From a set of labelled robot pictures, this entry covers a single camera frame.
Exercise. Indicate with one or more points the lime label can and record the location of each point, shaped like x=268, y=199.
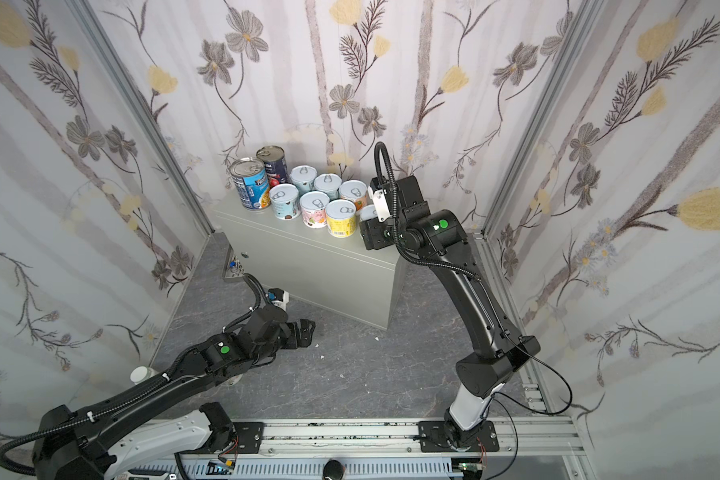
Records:
x=368, y=213

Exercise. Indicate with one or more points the teal label can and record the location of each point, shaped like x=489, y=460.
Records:
x=284, y=199

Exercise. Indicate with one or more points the blue label tall can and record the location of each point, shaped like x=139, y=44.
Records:
x=252, y=183

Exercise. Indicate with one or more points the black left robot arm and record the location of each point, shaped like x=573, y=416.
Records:
x=108, y=438

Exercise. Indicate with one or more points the aluminium corner frame right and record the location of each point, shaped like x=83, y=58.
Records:
x=555, y=177

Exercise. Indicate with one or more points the green label can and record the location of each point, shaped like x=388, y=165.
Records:
x=303, y=178

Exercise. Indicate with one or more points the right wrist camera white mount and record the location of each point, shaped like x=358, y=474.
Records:
x=377, y=195

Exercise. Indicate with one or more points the yellow label can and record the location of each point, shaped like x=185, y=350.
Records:
x=341, y=218

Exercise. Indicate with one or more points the aluminium corner frame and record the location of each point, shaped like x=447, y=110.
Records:
x=91, y=28
x=555, y=177

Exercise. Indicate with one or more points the grey metal cabinet box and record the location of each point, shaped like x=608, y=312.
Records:
x=340, y=275

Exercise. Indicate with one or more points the orange label can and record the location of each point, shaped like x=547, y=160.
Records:
x=355, y=191

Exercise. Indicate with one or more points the aluminium corner frame left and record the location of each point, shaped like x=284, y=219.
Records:
x=91, y=28

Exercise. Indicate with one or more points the red label can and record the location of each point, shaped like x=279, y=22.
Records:
x=313, y=209

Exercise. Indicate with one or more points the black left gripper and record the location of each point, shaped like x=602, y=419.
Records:
x=294, y=333

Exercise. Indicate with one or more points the white pill bottle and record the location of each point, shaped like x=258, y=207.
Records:
x=141, y=374

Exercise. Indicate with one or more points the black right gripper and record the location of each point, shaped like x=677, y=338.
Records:
x=375, y=234

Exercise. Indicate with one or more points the dark chopped tomatoes can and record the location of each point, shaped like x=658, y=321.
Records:
x=273, y=158

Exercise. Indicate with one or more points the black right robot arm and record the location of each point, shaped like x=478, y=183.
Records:
x=439, y=242

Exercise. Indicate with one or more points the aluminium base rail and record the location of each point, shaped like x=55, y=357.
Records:
x=502, y=447

